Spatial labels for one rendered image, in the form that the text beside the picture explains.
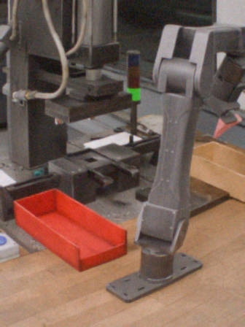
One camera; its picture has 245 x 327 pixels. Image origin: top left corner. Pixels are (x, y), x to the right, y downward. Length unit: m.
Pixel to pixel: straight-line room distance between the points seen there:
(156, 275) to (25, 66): 0.71
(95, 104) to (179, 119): 0.37
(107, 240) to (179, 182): 0.27
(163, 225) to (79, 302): 0.21
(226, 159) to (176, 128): 0.60
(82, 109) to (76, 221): 0.24
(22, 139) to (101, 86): 0.36
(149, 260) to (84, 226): 0.27
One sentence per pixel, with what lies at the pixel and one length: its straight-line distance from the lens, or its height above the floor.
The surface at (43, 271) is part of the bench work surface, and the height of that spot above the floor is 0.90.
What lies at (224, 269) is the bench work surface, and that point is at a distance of 1.13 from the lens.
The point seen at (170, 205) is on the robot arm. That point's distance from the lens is 1.01.
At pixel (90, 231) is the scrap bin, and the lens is 1.25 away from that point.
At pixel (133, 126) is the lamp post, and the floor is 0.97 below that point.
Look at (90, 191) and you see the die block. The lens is 1.38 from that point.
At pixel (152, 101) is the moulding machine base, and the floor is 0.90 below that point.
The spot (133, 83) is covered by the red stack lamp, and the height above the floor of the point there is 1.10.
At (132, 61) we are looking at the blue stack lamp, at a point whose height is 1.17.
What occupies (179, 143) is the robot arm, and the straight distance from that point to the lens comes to 0.99.
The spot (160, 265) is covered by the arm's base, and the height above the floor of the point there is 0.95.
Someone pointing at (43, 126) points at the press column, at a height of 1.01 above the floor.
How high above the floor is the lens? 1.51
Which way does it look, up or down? 22 degrees down
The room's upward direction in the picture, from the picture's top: straight up
